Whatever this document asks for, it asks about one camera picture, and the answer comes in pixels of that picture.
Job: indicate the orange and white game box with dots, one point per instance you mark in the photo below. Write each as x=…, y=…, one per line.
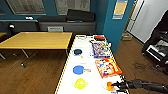
x=107, y=67

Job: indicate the interior glass window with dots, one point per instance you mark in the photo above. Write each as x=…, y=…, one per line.
x=2, y=8
x=71, y=6
x=26, y=6

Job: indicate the small white ledge object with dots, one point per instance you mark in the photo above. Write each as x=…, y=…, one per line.
x=29, y=18

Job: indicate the white decorated table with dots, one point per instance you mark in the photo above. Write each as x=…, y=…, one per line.
x=91, y=75

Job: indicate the cardboard box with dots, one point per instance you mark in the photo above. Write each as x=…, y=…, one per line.
x=126, y=37

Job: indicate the colourful game box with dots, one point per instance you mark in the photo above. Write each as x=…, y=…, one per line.
x=100, y=50

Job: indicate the wooden door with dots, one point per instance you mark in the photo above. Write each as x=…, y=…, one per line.
x=130, y=16

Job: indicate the wooden table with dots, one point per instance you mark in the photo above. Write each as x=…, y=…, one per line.
x=36, y=40

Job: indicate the yellow wall sign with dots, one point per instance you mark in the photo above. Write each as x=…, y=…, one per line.
x=120, y=10

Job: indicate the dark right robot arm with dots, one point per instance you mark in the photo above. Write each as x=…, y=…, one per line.
x=155, y=86

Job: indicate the dark grey sofa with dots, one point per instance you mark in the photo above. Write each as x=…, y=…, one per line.
x=73, y=25

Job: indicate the black wheeled cart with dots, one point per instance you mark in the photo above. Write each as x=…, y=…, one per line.
x=158, y=48

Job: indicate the red flat object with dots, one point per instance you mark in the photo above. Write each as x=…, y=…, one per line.
x=99, y=37

